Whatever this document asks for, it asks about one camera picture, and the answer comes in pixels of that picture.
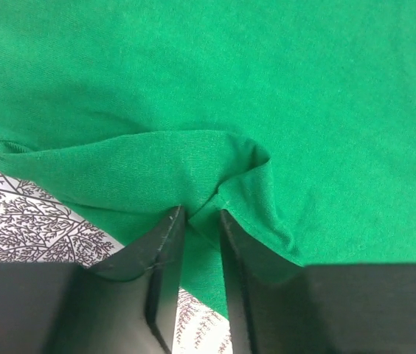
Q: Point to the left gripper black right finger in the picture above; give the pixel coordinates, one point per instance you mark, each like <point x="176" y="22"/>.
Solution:
<point x="276" y="306"/>

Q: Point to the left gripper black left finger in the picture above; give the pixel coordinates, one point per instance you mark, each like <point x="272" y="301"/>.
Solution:
<point x="124" y="304"/>

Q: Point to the green t-shirt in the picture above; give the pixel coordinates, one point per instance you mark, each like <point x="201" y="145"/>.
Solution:
<point x="298" y="117"/>

